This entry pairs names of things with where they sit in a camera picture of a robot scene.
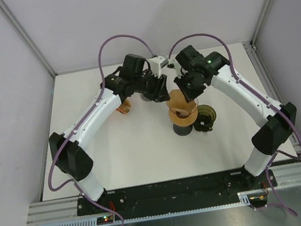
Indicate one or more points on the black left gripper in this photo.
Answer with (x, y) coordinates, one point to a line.
(160, 92)

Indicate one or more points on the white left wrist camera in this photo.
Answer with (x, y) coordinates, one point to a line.
(157, 63)

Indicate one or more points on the brown paper coffee filter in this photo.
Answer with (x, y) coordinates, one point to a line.
(177, 98)

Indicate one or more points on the orange coffee filter box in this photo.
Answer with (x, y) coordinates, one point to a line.
(125, 107)

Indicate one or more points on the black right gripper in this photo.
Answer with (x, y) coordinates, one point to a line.
(189, 95)

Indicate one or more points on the olive green plastic dripper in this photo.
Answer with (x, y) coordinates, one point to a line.
(205, 118)

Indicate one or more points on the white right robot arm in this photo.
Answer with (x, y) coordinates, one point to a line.
(274, 119)

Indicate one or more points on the grey slotted cable duct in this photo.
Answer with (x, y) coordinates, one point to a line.
(241, 200)

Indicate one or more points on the pink glass dripper cone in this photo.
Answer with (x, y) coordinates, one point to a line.
(183, 120)

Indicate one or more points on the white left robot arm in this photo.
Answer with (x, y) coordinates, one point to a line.
(68, 150)

